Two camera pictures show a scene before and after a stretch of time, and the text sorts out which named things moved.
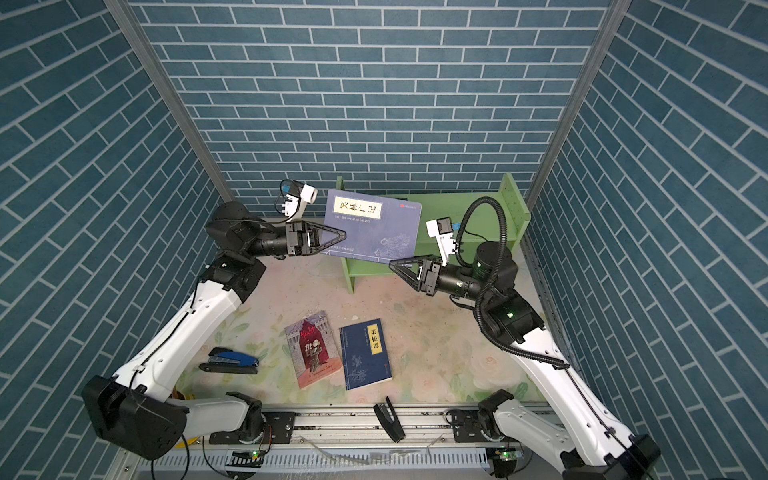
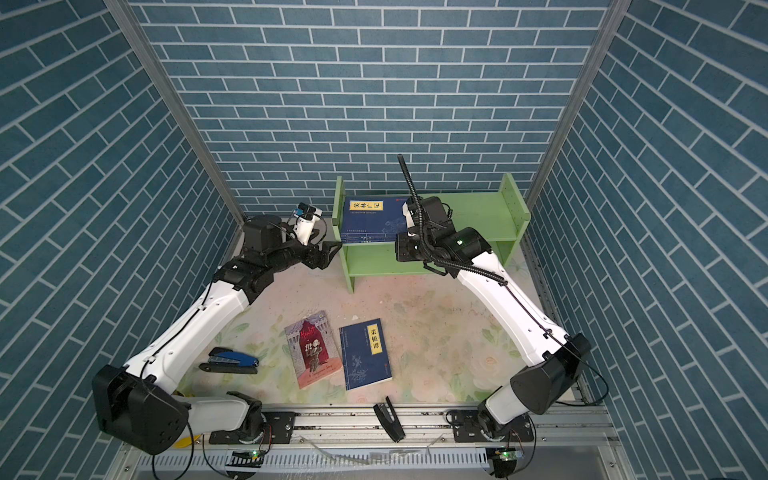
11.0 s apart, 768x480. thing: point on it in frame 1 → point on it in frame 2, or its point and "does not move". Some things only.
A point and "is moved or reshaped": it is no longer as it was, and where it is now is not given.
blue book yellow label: [365, 356] does not move
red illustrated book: [313, 349] does not move
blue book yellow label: [378, 229] is moved or reshaped
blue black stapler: [223, 360] does not move
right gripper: [430, 273] → [403, 246]
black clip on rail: [389, 419] does not move
